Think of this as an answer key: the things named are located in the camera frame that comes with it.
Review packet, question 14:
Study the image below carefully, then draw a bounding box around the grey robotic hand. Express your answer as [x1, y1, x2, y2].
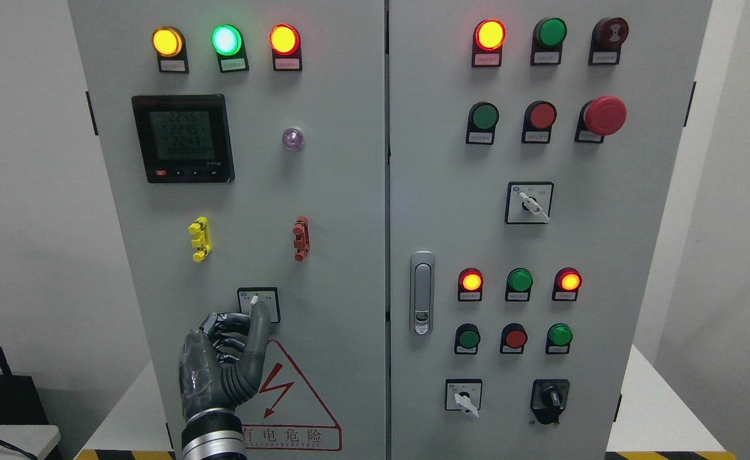
[179, 300, 271, 422]

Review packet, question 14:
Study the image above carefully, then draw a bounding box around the white rotary light switch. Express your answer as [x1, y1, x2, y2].
[237, 286, 280, 324]

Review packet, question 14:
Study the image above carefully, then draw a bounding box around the green lit indicator light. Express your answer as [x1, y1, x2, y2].
[211, 24, 249, 73]

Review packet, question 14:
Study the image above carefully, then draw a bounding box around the yellow indicator light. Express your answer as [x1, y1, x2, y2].
[152, 26, 189, 73]

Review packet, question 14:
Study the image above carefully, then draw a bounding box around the red electrical hazard warning sticker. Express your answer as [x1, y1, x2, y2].
[237, 340, 342, 452]

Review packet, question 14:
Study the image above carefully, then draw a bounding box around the yellow terminal connector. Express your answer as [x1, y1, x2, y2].
[188, 216, 212, 264]

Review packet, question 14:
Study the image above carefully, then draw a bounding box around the red terminal connector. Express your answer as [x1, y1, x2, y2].
[291, 216, 310, 262]

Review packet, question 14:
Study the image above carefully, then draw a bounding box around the black digital power meter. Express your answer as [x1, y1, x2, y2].
[132, 94, 235, 183]

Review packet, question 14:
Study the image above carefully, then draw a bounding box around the small clear bulb lamp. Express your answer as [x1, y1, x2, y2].
[281, 127, 305, 151]

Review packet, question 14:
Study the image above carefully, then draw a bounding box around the green push button lower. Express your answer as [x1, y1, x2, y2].
[454, 323, 481, 355]

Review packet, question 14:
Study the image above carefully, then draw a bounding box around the red lit indicator lower left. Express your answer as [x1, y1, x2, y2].
[457, 267, 484, 301]

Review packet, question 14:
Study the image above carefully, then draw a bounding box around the red lit indicator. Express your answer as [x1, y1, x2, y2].
[471, 19, 506, 68]
[551, 267, 583, 301]
[457, 267, 484, 301]

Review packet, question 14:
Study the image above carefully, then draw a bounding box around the grey electrical control cabinet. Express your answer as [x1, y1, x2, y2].
[68, 1, 712, 459]

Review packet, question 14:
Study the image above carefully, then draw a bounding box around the red push button lower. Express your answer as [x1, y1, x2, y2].
[500, 323, 529, 355]

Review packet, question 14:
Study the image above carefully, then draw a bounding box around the red push button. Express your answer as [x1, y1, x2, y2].
[500, 323, 529, 355]
[521, 100, 557, 144]

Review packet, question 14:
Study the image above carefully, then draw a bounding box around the green indicator lower middle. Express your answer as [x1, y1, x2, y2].
[505, 268, 533, 302]

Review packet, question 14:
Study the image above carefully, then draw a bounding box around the red lit indicator left door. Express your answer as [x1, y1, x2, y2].
[269, 23, 303, 71]

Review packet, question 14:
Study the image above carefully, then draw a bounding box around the bright green push button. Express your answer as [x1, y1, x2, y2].
[545, 323, 574, 355]

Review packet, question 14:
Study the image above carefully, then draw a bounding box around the red lit indicator lower right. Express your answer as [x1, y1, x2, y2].
[551, 267, 583, 301]

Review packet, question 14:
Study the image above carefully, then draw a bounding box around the green push button upper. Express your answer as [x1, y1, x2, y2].
[466, 102, 500, 145]

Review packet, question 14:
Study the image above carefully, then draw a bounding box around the red push button upper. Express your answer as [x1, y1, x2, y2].
[521, 100, 557, 144]

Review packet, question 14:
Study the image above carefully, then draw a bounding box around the red lit indicator top right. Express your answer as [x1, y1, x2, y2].
[471, 19, 506, 68]

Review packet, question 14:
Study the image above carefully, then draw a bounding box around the red emergency stop button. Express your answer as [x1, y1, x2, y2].
[574, 95, 628, 144]

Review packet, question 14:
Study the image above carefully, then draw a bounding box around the green indicator top right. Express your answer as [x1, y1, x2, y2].
[530, 17, 567, 65]

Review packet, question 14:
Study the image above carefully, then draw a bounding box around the dark red buzzer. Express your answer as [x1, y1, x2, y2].
[588, 17, 629, 65]

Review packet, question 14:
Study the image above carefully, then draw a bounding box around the silver cabinet door handle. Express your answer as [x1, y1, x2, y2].
[409, 250, 434, 335]

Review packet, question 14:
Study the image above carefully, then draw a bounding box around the white rotary selector switch lower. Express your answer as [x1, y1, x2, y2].
[445, 378, 483, 418]

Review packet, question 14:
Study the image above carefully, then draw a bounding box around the white rotary selector switch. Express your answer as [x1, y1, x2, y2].
[505, 181, 554, 225]
[445, 378, 483, 418]

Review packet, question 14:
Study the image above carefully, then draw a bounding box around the black rotary selector switch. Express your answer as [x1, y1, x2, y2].
[530, 379, 570, 425]

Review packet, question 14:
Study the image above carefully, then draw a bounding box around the white rotary selector switch upper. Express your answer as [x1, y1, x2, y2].
[505, 181, 554, 225]

